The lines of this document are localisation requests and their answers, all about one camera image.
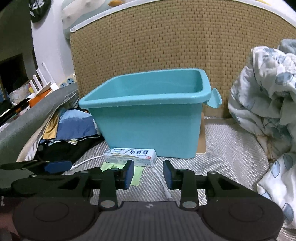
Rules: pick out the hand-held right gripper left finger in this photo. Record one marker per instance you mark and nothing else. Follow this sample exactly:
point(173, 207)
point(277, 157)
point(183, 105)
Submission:
point(128, 175)

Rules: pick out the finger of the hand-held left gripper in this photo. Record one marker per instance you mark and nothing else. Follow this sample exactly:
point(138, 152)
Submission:
point(37, 185)
point(57, 167)

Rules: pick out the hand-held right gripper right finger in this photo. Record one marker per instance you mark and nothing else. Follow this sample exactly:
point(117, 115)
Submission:
point(168, 175)

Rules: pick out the white toothpaste box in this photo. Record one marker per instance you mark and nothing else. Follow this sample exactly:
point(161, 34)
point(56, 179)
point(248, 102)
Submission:
point(129, 155)

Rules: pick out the teal plastic bin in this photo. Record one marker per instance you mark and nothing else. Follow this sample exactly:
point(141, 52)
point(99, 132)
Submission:
point(148, 125)

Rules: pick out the green paper sheet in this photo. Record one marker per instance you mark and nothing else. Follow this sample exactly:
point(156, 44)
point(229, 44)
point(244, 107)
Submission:
point(137, 176)

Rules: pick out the black clothing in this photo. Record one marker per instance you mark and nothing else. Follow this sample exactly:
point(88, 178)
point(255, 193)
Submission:
point(69, 150)

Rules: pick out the golden yellow cloth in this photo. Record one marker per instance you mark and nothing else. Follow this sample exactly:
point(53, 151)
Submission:
point(52, 128)

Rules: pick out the blue cloth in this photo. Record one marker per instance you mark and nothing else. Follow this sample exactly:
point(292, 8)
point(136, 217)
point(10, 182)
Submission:
point(76, 125)

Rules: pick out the wooden board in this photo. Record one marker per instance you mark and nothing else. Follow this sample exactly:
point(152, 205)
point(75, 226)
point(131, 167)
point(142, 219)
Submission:
point(201, 139)

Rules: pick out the silver grey bed mat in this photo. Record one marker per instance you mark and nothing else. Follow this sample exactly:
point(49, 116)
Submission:
point(226, 157)

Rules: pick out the orange box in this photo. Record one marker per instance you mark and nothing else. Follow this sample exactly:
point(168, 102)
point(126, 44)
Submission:
point(40, 98)

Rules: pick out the black striped bar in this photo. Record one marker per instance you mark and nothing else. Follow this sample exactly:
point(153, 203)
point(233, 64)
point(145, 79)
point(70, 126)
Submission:
point(13, 109)

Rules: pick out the power strip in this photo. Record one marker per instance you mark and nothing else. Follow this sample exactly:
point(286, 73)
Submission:
point(68, 81)

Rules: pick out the white router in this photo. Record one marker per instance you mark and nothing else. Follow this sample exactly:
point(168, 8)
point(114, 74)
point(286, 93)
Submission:
point(42, 80)

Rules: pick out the dark wooden cabinet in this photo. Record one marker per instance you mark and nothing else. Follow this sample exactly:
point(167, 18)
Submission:
point(12, 74)

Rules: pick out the white leaf-print quilt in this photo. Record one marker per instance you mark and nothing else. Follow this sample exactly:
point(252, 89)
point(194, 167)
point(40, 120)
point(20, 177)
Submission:
point(261, 97)

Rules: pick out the woven rattan headboard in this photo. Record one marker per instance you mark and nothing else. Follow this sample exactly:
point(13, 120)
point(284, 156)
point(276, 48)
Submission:
point(161, 41)

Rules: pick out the pale green penguin pillow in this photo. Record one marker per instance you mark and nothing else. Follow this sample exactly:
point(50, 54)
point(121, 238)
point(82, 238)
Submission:
point(83, 16)

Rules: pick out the black printed bag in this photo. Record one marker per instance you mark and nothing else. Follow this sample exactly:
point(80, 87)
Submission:
point(39, 10)

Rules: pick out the light blue blanket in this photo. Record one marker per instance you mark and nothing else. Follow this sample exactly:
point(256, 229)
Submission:
point(288, 46)

